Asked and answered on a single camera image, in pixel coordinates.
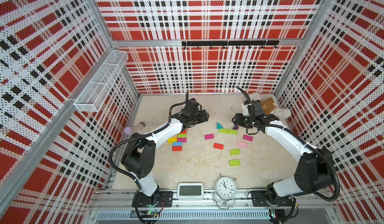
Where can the pink block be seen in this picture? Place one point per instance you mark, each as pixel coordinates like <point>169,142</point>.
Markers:
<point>242,144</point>

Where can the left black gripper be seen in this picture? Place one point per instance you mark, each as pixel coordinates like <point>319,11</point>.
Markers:
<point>204,116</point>

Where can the white digital display device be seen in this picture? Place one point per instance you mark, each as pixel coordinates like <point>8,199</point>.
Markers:
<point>190,191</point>

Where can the yellow rectangular block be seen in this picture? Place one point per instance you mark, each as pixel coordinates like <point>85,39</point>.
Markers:
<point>172,140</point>

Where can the magenta block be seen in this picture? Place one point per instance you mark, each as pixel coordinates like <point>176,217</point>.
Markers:
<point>248,138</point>
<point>183,140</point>
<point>209,136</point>

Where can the green block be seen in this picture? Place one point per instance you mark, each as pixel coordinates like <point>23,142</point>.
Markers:
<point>232,132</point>
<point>235,152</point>
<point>181,135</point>
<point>234,163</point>
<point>223,131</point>

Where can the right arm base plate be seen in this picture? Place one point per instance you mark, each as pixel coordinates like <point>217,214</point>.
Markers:
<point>259,199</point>

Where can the white teddy bear brown shirt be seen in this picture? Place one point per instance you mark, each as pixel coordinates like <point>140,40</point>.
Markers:
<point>270,106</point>

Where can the small brown white object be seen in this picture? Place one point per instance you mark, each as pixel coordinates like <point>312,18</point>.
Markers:
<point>141,125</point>

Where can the black hook rail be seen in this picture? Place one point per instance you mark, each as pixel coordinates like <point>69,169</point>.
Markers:
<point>261,43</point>

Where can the red block front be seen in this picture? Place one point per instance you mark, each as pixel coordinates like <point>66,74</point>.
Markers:
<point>177,148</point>

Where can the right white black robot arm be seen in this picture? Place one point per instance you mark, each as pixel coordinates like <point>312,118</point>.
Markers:
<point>315,173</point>

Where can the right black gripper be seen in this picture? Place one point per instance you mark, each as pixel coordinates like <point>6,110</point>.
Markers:
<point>238,117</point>

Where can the white analog alarm clock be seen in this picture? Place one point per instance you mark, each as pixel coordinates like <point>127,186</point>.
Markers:
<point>225,191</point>

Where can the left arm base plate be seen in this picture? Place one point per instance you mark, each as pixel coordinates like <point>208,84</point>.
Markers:
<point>162,198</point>

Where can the red block centre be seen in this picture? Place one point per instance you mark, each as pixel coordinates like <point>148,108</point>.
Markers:
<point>218,146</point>

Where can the white wire mesh basket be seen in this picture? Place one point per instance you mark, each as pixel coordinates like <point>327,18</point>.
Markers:
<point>102,81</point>

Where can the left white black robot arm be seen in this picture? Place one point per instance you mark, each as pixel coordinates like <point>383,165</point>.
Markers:
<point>135,157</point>

